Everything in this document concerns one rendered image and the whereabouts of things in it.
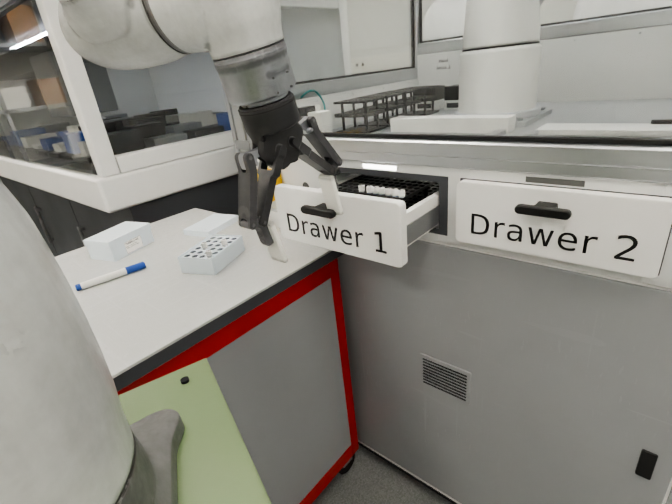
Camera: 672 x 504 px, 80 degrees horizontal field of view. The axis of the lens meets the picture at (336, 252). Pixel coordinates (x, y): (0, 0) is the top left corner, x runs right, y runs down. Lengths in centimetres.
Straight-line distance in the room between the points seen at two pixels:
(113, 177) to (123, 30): 82
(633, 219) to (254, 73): 52
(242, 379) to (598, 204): 67
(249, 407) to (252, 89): 61
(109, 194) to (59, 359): 114
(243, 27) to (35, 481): 43
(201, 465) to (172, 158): 118
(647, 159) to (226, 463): 59
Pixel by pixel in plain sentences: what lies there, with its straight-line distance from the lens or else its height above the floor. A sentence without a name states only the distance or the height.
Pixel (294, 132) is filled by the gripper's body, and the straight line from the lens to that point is 58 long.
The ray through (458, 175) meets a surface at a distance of 73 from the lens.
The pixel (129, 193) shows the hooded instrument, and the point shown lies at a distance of 137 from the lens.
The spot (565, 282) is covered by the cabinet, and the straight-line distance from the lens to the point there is 74.
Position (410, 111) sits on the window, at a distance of 77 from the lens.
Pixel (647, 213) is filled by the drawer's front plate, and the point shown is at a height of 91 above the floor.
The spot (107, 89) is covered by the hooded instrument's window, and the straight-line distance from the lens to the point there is 137.
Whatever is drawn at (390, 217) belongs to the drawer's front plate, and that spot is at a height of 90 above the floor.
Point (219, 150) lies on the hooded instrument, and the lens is 152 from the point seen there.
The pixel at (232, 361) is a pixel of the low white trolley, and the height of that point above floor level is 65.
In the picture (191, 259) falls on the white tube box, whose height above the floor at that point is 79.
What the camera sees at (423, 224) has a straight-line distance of 72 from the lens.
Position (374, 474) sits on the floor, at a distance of 139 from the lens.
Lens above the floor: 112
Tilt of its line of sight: 25 degrees down
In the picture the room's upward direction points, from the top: 6 degrees counter-clockwise
